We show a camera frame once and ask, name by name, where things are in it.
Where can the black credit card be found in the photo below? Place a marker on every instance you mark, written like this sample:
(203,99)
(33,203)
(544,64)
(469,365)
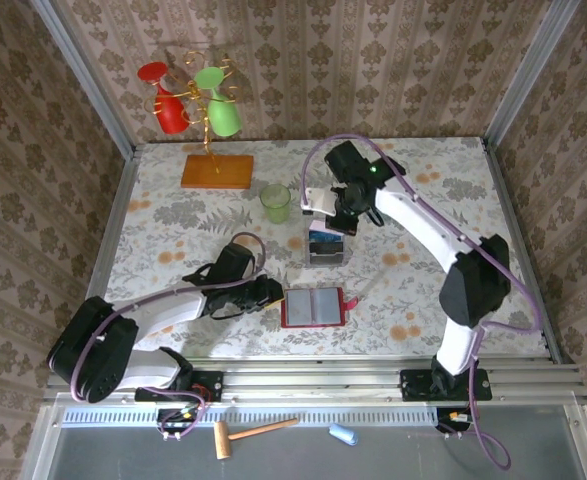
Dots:
(327,248)

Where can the red leather card holder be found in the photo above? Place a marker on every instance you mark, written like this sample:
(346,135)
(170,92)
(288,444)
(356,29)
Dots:
(313,307)

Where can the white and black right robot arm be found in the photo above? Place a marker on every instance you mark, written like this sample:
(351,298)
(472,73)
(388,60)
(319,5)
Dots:
(473,280)

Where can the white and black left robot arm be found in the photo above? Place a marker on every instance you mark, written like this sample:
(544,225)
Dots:
(98,350)

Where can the clear acrylic card box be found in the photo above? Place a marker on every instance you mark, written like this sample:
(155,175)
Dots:
(328,259)

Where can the floral tablecloth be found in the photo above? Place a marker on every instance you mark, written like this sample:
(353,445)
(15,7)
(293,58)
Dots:
(223,230)

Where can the green translucent plastic cup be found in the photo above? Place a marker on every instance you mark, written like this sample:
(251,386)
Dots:
(275,205)

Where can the gold rack with wooden base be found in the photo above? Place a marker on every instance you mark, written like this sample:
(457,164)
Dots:
(218,172)

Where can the green plastic wine glass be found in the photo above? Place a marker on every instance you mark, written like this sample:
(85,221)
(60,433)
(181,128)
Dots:
(225,120)

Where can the light blue plastic object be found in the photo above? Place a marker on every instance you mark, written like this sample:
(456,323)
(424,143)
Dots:
(343,434)

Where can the small wooden mallet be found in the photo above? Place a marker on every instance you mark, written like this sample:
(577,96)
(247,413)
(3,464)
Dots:
(223,440)

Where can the red plastic wine glass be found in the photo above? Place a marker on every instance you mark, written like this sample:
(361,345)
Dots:
(170,117)

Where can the grey metal shelf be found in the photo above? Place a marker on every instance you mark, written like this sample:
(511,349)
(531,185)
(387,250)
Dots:
(398,460)

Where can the aluminium mounting rail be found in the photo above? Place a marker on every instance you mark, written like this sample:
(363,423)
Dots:
(313,382)

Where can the aluminium table side rail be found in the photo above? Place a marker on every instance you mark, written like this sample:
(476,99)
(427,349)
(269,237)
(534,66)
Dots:
(105,250)
(506,200)

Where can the aluminium frame post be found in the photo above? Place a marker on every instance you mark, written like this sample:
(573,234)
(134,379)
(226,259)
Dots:
(529,75)
(86,75)

